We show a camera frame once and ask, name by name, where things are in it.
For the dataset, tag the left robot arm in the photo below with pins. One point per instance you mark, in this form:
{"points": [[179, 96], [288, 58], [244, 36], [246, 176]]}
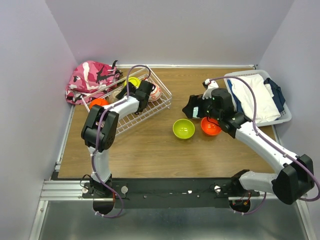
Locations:
{"points": [[100, 128]]}

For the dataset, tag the lavender plastic laundry basket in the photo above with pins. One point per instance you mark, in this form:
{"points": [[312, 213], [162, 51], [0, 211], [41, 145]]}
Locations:
{"points": [[285, 115]]}

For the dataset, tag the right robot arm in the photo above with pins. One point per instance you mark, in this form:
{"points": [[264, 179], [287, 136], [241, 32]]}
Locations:
{"points": [[293, 174]]}

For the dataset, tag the orange bowl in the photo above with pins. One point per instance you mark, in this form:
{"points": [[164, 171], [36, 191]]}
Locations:
{"points": [[98, 101], [210, 126]]}

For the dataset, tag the light blue ribbed bowl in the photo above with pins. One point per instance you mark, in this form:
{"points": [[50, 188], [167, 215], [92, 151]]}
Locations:
{"points": [[195, 113]]}

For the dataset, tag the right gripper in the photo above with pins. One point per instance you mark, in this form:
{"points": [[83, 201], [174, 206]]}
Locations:
{"points": [[195, 100]]}

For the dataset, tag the white bowl with red pattern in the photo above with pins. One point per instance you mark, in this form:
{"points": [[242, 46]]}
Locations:
{"points": [[155, 94]]}

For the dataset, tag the dark blue jeans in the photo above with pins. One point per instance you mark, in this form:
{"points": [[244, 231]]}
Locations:
{"points": [[277, 94]]}

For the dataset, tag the white wire dish rack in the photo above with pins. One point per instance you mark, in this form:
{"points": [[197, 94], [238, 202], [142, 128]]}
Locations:
{"points": [[128, 120]]}

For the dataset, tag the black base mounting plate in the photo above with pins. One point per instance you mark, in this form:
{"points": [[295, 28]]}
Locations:
{"points": [[161, 193]]}

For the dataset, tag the yellow-green bowl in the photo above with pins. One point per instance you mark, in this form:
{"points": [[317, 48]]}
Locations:
{"points": [[134, 81], [183, 129]]}

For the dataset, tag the beige speckled bowl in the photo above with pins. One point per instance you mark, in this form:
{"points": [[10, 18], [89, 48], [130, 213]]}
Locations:
{"points": [[113, 96]]}

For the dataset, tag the pink camouflage cloth bag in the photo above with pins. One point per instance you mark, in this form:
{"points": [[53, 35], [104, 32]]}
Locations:
{"points": [[91, 80]]}

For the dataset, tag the white folded cloth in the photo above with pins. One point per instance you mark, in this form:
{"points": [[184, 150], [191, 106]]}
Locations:
{"points": [[252, 94]]}

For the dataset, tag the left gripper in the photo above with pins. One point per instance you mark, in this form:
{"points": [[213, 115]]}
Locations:
{"points": [[131, 89]]}

